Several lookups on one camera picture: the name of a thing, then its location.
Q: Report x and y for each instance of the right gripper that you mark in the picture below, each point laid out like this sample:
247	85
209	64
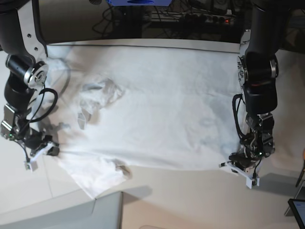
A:
38	142

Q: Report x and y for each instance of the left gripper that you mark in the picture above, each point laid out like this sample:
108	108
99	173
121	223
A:
240	167

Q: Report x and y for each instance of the white T-shirt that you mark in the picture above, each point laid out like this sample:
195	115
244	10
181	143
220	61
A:
82	77

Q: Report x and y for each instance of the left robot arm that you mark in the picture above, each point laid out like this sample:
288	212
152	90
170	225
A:
259	78

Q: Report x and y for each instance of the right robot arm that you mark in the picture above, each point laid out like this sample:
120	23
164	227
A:
23	42

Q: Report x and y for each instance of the computer monitor screen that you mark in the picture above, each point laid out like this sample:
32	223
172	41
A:
298	208

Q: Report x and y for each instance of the black power strip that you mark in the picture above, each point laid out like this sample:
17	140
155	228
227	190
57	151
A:
192	18

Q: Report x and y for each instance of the blue box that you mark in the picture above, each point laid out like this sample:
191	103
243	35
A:
140	2

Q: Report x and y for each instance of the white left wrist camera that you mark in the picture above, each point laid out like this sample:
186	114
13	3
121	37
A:
252	182

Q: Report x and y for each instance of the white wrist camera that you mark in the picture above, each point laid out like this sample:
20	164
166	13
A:
252	182
31	166

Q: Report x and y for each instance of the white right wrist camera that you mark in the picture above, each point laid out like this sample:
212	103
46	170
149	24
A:
31	166

